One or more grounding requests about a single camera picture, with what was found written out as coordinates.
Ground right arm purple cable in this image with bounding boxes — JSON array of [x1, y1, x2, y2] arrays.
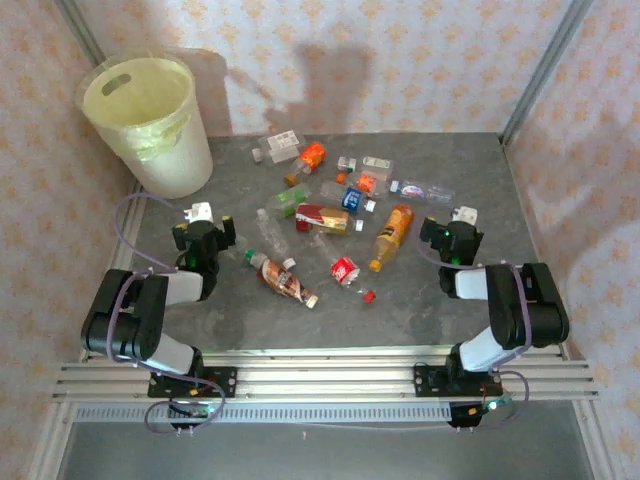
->
[[418, 243, 532, 431]]

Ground orange juice bottle yellow cap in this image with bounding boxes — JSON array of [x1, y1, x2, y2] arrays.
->
[[368, 203, 416, 274]]

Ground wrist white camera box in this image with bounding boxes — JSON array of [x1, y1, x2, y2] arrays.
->
[[182, 200, 215, 225], [451, 205, 480, 227]]

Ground white plastic waste bin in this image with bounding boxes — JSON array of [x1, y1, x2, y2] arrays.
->
[[75, 47, 215, 200]]

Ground grey slotted cable duct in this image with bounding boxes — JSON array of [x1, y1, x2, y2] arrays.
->
[[74, 403, 454, 424]]

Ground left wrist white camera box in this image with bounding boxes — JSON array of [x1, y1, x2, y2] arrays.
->
[[182, 200, 215, 225]]

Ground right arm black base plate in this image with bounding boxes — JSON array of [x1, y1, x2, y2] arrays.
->
[[413, 363, 503, 399]]

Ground yellowish plastic bin liner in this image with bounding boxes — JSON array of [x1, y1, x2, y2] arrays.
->
[[75, 47, 199, 164]]

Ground brown label bottle white cap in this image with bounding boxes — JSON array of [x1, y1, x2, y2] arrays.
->
[[277, 272, 320, 310]]

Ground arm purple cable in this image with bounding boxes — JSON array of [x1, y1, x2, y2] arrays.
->
[[107, 192, 227, 436], [418, 243, 532, 431]]

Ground red and yellow label bottle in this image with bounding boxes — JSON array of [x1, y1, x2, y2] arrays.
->
[[293, 202, 365, 236]]

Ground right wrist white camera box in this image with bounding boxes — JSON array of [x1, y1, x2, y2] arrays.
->
[[451, 205, 480, 227]]

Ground clear bottle purple label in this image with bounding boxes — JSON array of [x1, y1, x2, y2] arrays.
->
[[389, 178, 457, 205]]

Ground red label cola bottle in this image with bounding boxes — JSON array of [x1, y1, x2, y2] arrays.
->
[[308, 230, 378, 306]]

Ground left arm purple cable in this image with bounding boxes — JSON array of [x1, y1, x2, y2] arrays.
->
[[107, 192, 227, 436]]

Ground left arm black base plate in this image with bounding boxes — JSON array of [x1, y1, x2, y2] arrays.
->
[[147, 366, 239, 400]]

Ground plain clear plastic bottle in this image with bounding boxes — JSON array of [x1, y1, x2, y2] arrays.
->
[[254, 207, 291, 257]]

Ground clear bottle blue label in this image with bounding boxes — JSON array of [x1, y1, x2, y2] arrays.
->
[[319, 179, 378, 214]]

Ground aluminium frame post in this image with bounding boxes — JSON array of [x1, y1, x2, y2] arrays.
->
[[53, 0, 109, 69], [499, 0, 596, 147]]

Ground brown label bottle green cap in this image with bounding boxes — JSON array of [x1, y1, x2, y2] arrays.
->
[[243, 248, 294, 291]]

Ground aluminium mounting rail frame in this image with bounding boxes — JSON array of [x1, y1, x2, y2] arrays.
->
[[52, 343, 601, 402]]

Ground orange label bottle brown cap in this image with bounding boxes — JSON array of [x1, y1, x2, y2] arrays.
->
[[283, 141, 329, 187]]

